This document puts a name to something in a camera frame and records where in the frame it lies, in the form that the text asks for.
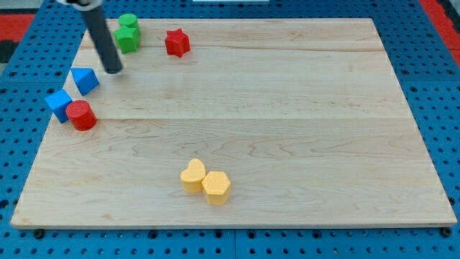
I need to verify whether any red cylinder block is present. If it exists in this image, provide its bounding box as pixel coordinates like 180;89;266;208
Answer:
65;100;97;131

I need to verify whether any red star block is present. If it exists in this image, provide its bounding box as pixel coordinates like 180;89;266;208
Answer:
165;28;190;58

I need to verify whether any green star block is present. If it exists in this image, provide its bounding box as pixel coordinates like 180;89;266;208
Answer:
113;26;139;54

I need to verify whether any light wooden board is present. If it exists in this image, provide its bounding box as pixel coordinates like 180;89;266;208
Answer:
11;18;457;230

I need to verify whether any yellow hexagon block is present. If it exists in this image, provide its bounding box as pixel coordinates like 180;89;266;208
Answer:
202;171;231;206

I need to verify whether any yellow heart block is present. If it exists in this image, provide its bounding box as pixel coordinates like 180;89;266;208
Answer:
180;158;206;193

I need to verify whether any green cylinder block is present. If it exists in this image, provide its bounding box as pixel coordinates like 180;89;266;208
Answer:
118;13;140;36

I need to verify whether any blue triangle block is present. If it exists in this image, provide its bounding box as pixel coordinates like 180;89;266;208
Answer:
70;68;100;96

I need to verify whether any blue cube block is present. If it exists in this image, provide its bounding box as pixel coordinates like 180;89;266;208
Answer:
45;89;73;123

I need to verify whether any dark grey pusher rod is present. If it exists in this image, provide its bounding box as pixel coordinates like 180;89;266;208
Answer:
78;0;123;74

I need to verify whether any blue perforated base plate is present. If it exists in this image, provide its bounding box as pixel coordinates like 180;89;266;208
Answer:
1;0;459;258

